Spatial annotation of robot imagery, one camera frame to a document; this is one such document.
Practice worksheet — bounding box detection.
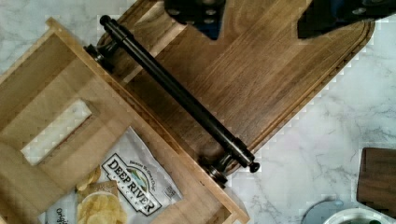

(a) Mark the dark wooden block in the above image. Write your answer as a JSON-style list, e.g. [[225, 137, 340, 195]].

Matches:
[[356, 147, 396, 218]]

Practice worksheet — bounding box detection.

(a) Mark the Deep River chips bag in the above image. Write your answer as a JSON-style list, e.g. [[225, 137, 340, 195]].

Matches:
[[38, 128, 182, 224]]

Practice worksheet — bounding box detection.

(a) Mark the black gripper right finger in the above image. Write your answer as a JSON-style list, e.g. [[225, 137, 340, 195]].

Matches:
[[297, 0, 396, 39]]

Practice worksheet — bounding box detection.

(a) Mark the light wooden drawer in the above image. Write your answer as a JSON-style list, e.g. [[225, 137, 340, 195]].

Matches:
[[0, 18, 249, 224]]

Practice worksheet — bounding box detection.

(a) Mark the grey round lid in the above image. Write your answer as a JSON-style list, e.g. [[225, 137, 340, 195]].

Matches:
[[301, 200, 344, 224]]

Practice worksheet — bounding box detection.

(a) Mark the white bowl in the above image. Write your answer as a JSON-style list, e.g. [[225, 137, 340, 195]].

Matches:
[[323, 208, 394, 224]]

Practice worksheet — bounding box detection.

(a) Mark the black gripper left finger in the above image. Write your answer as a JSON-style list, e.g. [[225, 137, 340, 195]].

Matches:
[[163, 0, 226, 40]]

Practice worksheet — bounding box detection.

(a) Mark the black metal drawer handle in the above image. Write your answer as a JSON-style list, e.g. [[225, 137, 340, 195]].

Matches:
[[84, 15, 261, 187]]

